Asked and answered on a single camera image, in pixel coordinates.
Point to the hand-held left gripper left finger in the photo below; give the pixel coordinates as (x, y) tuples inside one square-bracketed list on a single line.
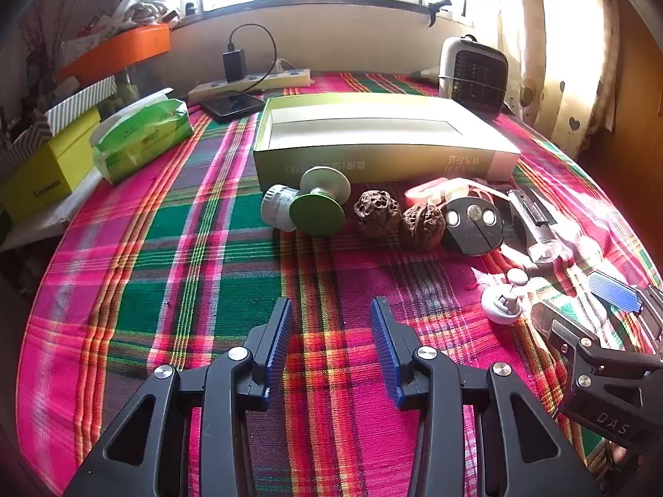
[(278, 352)]

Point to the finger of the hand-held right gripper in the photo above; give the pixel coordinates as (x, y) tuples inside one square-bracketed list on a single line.
[(570, 344), (614, 290)]

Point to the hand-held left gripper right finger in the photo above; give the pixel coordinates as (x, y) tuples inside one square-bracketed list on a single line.
[(386, 352)]

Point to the small white knob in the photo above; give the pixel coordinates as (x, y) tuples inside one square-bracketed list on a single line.
[(500, 308)]

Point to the black and clear flashlight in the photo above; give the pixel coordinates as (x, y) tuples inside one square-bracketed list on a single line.
[(538, 228)]

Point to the brown wrinkled walnut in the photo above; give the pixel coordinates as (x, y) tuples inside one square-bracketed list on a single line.
[(420, 223)]

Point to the dark deeply pitted walnut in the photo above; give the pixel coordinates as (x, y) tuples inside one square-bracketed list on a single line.
[(377, 212)]

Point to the green spool-shaped knob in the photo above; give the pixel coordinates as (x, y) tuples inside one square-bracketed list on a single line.
[(316, 215)]

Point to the black round magnetic holder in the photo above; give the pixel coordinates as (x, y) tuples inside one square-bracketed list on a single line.
[(471, 238)]

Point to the white ribbed jar cap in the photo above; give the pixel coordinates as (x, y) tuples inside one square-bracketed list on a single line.
[(274, 207)]

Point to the pink earphone case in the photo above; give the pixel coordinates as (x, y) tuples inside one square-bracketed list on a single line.
[(422, 194)]

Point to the pink ear hook earphones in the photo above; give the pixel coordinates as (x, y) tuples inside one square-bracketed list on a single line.
[(474, 189)]

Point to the green and white cardboard box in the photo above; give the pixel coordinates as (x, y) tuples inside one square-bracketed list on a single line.
[(362, 165)]

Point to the pink green plaid tablecloth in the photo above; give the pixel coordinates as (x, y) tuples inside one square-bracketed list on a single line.
[(155, 248)]

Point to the cream heart-print curtain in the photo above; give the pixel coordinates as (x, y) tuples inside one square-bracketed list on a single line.
[(559, 62)]

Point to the black phone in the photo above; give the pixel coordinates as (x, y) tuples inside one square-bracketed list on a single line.
[(230, 106)]

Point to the green tissue pack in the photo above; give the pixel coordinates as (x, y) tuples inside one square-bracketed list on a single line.
[(140, 140)]

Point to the small desk fan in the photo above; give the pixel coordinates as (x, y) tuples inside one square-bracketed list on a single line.
[(471, 77)]

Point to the white paper sheet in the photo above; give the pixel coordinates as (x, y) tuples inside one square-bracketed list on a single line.
[(46, 217)]

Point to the white power strip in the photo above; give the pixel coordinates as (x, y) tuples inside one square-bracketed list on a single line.
[(269, 80)]

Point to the yellow cardboard box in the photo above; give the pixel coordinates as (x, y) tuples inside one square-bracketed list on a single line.
[(36, 181)]

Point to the yellow striped box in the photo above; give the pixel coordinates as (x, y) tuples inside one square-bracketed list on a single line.
[(77, 101)]

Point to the black window hook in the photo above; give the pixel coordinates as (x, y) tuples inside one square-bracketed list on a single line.
[(434, 10)]

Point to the orange tray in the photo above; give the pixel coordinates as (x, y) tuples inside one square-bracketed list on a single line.
[(119, 49)]

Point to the white plastic bags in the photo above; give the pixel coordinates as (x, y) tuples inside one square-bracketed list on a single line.
[(145, 8)]

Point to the dried twig bunch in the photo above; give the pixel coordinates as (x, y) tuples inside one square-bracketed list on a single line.
[(39, 46)]

